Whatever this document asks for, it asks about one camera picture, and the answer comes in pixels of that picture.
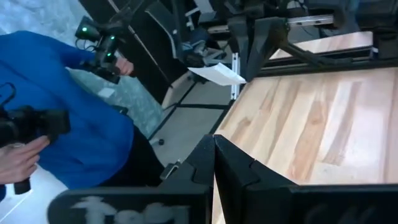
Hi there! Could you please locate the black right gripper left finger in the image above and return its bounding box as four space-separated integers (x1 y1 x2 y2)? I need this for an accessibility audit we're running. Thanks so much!
160 134 216 192

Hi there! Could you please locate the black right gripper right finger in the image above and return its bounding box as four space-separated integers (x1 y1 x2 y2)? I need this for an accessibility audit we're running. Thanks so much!
213 134 297 224

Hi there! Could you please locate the white paper sheet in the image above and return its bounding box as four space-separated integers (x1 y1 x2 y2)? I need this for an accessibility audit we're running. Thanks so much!
187 62 247 87

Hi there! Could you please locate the person's hand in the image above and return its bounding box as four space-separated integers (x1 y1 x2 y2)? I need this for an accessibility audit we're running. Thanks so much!
114 57 135 77
0 135 51 185

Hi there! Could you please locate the person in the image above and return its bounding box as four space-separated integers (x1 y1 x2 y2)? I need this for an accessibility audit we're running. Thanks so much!
0 30 165 203

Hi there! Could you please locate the silver mounting bracket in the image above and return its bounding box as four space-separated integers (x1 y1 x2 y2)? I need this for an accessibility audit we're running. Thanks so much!
230 52 241 101

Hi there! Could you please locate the black metal table frame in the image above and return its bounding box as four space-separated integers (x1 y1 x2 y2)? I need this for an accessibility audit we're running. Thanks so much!
257 29 398 78

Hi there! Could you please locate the black leader arm handle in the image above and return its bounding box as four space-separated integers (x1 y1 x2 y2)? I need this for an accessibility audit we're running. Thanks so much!
0 82 72 195

